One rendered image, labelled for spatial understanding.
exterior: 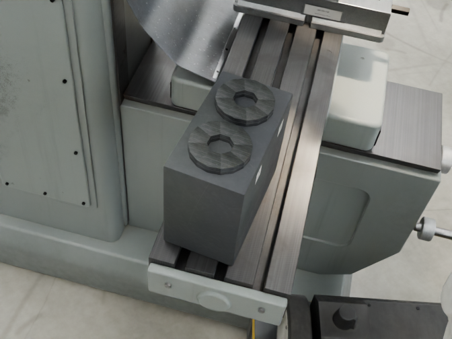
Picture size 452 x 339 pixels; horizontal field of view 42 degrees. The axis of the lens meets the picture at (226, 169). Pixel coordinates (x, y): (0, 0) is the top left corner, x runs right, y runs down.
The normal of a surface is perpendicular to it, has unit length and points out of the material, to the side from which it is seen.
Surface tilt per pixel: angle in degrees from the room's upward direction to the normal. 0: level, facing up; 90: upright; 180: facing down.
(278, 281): 0
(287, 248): 0
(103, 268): 63
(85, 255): 68
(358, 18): 90
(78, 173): 89
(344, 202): 90
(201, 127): 0
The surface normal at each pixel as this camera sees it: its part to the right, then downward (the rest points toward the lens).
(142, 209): -0.25, 0.73
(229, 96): 0.08, -0.64
